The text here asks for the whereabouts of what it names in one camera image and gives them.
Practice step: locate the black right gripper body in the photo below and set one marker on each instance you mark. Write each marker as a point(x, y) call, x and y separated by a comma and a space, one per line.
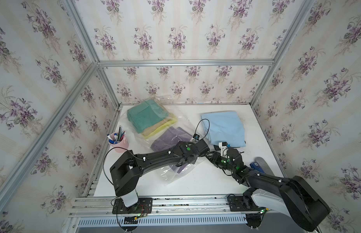
point(220, 161)

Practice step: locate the light blue garment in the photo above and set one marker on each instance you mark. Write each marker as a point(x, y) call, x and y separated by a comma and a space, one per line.
point(224, 127)

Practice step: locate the purple garment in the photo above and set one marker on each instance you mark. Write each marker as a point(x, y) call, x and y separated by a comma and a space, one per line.
point(167, 140)

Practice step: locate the clear plastic vacuum bag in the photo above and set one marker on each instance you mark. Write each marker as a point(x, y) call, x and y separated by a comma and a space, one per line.
point(182, 121)

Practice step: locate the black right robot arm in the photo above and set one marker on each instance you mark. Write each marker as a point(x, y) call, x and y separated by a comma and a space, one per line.
point(306, 208)

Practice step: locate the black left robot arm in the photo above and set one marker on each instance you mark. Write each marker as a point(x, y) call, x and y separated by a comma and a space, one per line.
point(129, 167)

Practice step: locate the yellow folded garment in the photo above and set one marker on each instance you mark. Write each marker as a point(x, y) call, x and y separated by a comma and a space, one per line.
point(163, 124)

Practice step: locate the beige folded garment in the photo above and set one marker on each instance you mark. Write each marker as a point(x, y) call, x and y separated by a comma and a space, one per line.
point(157, 118)

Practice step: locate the green folded garment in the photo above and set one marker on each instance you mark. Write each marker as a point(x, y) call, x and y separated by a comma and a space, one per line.
point(135, 116)

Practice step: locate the pink pen cup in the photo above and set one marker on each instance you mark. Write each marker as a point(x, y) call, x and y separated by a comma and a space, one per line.
point(118, 140)

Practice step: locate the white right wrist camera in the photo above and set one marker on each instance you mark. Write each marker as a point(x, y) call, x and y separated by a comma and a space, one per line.
point(224, 146)

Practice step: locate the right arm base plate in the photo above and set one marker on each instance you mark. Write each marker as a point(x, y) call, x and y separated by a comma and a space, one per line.
point(242, 203)

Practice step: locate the aluminium mounting rail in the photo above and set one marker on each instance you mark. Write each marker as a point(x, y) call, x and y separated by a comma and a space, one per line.
point(159, 206)

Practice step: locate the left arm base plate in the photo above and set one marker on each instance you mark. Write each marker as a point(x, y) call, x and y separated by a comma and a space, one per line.
point(143, 206)

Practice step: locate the white slotted cable duct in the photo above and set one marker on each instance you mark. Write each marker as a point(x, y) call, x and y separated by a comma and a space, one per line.
point(187, 220)

